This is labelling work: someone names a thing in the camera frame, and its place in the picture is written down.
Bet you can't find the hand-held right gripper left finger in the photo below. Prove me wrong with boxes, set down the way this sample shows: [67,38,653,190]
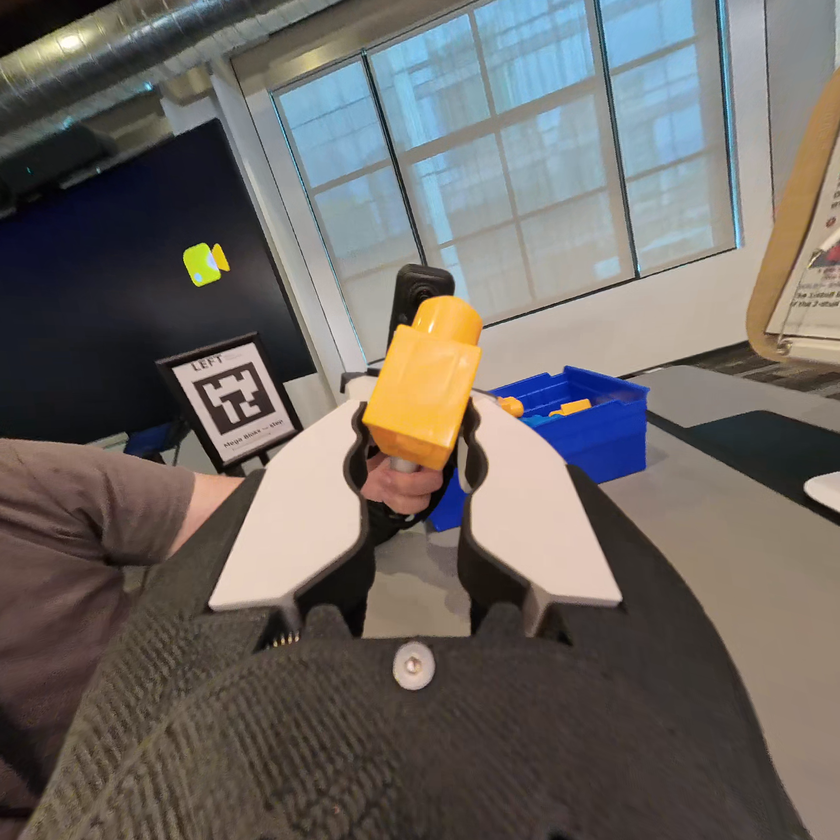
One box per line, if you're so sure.
[207,400,375,627]

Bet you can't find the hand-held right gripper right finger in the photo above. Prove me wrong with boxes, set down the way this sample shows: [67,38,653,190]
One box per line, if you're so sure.
[458,398,624,636]

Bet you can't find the blue plastic bin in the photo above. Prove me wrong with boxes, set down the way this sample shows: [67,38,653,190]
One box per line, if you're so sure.
[427,365,651,532]

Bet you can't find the pile of toy blocks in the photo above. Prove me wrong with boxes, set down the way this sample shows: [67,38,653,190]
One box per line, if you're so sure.
[499,394,595,431]

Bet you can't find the person's left forearm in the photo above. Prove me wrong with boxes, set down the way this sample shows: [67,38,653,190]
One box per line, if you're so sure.
[172,471,249,560]

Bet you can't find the person's left hand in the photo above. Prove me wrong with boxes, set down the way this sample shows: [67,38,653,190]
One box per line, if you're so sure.
[361,451,448,514]

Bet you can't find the black-white marker sign stand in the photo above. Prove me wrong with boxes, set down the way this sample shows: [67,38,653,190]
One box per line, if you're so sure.
[155,332,305,476]

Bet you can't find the large grid window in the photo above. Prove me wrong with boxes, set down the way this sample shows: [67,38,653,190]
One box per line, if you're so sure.
[271,0,744,342]

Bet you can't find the dark desk mat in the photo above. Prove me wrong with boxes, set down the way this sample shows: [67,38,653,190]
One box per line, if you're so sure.
[646,410,840,508]

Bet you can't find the large dark display screen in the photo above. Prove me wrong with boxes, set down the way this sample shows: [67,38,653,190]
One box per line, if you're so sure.
[0,118,317,446]

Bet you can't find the printed instruction sheet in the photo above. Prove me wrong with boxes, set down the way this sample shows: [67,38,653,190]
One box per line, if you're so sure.
[764,154,840,361]

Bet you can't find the silver round duct pipe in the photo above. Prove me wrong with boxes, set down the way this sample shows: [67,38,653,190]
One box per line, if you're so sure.
[0,0,345,129]

